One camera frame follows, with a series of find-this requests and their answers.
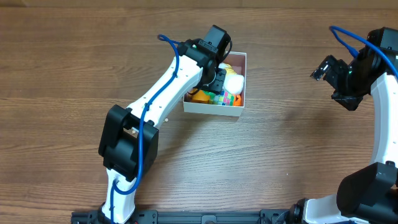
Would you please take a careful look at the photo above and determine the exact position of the white plush duck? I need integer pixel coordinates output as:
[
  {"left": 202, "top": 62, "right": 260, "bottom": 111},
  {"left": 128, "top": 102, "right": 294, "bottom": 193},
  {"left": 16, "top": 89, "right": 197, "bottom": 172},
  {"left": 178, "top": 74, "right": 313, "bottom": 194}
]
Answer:
[{"left": 219, "top": 63, "right": 244, "bottom": 106}]

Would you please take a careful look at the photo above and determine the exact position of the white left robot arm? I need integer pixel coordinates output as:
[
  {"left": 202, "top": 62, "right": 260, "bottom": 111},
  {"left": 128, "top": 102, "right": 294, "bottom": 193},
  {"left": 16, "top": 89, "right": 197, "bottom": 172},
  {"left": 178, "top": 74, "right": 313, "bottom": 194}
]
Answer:
[{"left": 98, "top": 34, "right": 231, "bottom": 223}]

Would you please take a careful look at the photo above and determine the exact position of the orange dinosaur toy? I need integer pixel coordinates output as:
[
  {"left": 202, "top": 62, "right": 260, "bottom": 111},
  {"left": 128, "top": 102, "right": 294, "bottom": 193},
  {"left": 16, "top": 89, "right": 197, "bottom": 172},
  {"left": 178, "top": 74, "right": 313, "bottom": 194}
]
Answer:
[{"left": 188, "top": 89, "right": 210, "bottom": 104}]

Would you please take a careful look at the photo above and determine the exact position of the multicoloured puzzle cube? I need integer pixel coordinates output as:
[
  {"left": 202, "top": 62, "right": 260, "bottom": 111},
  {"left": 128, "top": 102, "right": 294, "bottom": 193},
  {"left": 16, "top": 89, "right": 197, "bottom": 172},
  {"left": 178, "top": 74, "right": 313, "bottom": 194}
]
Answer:
[{"left": 209, "top": 91, "right": 235, "bottom": 106}]

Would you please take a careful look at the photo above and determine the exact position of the white box with pink interior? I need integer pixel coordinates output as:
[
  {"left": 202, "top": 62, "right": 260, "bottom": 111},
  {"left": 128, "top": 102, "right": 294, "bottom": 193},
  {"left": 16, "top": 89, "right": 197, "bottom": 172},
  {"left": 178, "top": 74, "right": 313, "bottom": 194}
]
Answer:
[{"left": 183, "top": 52, "right": 247, "bottom": 117}]

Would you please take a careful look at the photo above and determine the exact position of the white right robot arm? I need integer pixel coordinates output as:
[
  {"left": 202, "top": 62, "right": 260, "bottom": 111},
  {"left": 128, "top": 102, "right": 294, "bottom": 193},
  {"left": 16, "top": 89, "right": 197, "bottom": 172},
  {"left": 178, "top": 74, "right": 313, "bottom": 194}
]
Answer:
[{"left": 279, "top": 26, "right": 397, "bottom": 224}]

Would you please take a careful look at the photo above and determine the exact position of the green round plastic toy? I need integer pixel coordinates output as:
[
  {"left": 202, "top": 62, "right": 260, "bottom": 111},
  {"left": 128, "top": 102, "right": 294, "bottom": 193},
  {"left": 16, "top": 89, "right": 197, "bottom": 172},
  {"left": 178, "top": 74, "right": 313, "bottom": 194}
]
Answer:
[{"left": 204, "top": 91, "right": 216, "bottom": 101}]

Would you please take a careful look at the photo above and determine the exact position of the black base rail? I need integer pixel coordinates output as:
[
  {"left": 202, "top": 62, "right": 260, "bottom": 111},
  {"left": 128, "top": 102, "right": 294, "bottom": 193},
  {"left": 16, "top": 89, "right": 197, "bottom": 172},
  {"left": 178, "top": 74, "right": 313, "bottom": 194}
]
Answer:
[{"left": 70, "top": 208, "right": 293, "bottom": 224}]

